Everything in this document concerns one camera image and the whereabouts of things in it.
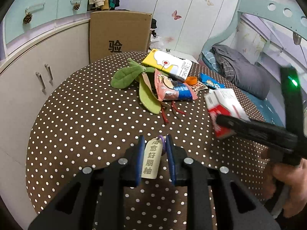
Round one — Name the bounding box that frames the grey folded blanket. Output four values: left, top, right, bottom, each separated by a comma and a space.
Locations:
211, 45, 270, 100

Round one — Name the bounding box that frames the white plastic bag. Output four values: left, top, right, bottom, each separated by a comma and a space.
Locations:
149, 34, 165, 50

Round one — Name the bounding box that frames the beige paper tag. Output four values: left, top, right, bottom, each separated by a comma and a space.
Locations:
142, 135, 166, 179

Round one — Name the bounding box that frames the red white carton box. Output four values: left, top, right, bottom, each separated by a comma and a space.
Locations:
205, 88, 250, 139

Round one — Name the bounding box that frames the mint green drawer unit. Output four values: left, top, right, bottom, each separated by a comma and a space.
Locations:
4, 0, 88, 44

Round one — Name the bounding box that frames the blue snack packet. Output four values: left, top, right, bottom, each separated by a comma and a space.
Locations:
199, 73, 225, 89

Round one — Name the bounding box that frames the pink blue snack wrapper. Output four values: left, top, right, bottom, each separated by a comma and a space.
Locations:
154, 69, 198, 102

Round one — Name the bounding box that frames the person right hand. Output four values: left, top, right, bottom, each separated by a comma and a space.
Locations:
263, 159, 306, 218

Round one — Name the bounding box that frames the brown polka dot tablecloth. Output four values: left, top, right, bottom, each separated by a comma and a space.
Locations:
25, 51, 276, 230

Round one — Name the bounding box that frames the large cardboard box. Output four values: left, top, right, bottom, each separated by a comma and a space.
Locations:
89, 10, 152, 62

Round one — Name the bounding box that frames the brown snack wrapper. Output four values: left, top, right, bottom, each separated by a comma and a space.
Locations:
191, 81, 208, 95

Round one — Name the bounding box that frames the teal bed mattress cover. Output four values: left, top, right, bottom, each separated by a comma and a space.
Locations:
198, 52, 284, 127

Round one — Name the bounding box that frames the yellow white book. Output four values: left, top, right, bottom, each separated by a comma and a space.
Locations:
142, 49, 192, 81

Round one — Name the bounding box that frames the orange bottle cap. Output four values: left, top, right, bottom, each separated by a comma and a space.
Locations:
185, 76, 198, 86

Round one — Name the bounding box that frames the green plush leaf toy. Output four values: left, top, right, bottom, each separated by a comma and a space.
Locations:
110, 58, 168, 115

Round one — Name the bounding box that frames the white curved cabinet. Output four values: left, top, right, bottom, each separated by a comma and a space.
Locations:
1, 19, 89, 229

